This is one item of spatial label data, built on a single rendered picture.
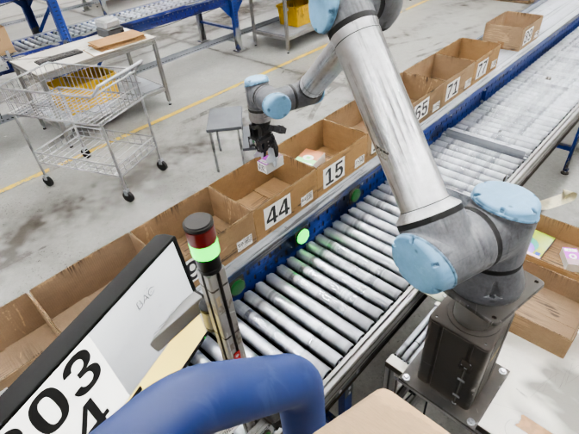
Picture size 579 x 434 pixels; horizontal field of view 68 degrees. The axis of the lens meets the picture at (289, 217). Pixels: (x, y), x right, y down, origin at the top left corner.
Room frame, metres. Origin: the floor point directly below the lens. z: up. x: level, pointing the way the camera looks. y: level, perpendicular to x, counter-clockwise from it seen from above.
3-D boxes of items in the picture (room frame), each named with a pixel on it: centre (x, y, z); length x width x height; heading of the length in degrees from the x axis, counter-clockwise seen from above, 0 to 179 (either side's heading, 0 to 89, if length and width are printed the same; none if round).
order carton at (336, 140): (1.87, -0.18, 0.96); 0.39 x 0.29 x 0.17; 133
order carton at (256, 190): (1.61, 0.10, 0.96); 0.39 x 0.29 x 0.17; 133
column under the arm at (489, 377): (0.76, -0.49, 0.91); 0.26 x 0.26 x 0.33; 43
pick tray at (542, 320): (1.01, -0.84, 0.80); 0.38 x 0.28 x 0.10; 45
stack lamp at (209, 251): (0.56, 0.15, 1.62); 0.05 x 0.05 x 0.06
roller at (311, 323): (1.08, -0.01, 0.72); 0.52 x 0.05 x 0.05; 43
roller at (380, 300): (1.26, -0.20, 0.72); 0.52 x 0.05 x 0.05; 43
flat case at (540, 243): (1.30, -1.00, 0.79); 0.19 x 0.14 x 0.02; 131
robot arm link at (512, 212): (0.76, -0.49, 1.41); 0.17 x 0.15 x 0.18; 116
